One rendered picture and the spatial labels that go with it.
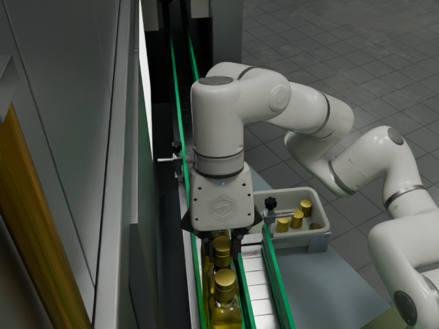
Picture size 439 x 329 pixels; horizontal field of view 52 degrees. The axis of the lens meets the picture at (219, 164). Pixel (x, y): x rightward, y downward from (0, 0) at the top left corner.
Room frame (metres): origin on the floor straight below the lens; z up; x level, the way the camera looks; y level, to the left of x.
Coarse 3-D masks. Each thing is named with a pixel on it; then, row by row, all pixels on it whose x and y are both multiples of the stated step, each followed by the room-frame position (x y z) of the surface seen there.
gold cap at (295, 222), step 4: (296, 212) 0.88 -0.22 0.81; (300, 212) 0.88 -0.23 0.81; (296, 216) 0.87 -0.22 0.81; (300, 216) 0.87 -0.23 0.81; (292, 220) 0.87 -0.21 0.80; (296, 220) 0.86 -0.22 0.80; (300, 220) 0.86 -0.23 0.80; (292, 224) 0.87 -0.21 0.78; (296, 224) 0.86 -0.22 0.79; (300, 224) 0.86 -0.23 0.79
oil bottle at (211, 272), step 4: (208, 268) 0.50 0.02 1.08; (212, 268) 0.49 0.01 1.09; (232, 268) 0.49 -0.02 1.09; (208, 272) 0.49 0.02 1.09; (212, 272) 0.48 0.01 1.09; (208, 276) 0.48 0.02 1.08; (212, 276) 0.47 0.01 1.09; (236, 276) 0.48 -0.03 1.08; (208, 280) 0.47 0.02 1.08; (212, 280) 0.47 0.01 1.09; (236, 280) 0.47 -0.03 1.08; (208, 284) 0.47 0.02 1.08; (212, 284) 0.46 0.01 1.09; (236, 284) 0.47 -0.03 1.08; (208, 288) 0.46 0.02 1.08; (212, 288) 0.46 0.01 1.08; (236, 288) 0.46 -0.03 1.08; (208, 292) 0.46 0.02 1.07; (212, 292) 0.45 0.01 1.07; (236, 292) 0.46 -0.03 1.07; (208, 296) 0.46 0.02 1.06
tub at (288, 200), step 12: (264, 192) 0.94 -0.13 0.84; (276, 192) 0.94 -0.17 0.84; (288, 192) 0.94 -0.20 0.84; (300, 192) 0.95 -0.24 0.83; (312, 192) 0.94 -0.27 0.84; (264, 204) 0.93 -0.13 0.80; (288, 204) 0.94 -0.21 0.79; (312, 204) 0.92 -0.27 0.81; (312, 216) 0.89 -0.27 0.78; (324, 216) 0.84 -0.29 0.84; (252, 228) 0.86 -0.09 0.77; (300, 228) 0.86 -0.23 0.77; (324, 228) 0.80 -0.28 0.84
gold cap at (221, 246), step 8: (216, 240) 0.49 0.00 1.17; (224, 240) 0.49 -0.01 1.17; (216, 248) 0.47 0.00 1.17; (224, 248) 0.47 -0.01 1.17; (232, 248) 0.48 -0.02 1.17; (216, 256) 0.47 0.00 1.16; (224, 256) 0.47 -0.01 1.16; (232, 256) 0.48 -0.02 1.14; (216, 264) 0.47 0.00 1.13; (224, 264) 0.47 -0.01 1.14
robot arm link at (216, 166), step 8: (192, 152) 0.52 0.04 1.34; (240, 152) 0.51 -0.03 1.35; (192, 160) 0.51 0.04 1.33; (200, 160) 0.50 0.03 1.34; (208, 160) 0.50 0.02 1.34; (216, 160) 0.49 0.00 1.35; (224, 160) 0.49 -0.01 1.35; (232, 160) 0.50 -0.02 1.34; (240, 160) 0.51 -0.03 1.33; (200, 168) 0.50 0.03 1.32; (208, 168) 0.49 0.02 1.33; (216, 168) 0.49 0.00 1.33; (224, 168) 0.49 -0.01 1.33; (232, 168) 0.49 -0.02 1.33; (240, 168) 0.50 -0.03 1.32
